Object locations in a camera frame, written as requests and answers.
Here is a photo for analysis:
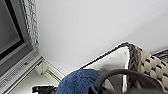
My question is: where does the white ceiling vent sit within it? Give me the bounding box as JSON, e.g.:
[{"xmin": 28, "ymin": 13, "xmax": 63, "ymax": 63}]
[{"xmin": 40, "ymin": 63, "xmax": 67, "ymax": 83}]

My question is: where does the blue plush toy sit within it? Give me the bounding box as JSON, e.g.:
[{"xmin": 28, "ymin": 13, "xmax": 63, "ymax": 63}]
[{"xmin": 55, "ymin": 68, "xmax": 105, "ymax": 94}]

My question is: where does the grey framed ceiling panel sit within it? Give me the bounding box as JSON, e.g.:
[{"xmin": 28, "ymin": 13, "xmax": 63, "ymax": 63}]
[{"xmin": 0, "ymin": 0, "xmax": 44, "ymax": 94}]

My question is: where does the black wire shelf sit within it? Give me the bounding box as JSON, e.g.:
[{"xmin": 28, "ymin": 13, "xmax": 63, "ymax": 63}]
[{"xmin": 152, "ymin": 48, "xmax": 168, "ymax": 61}]

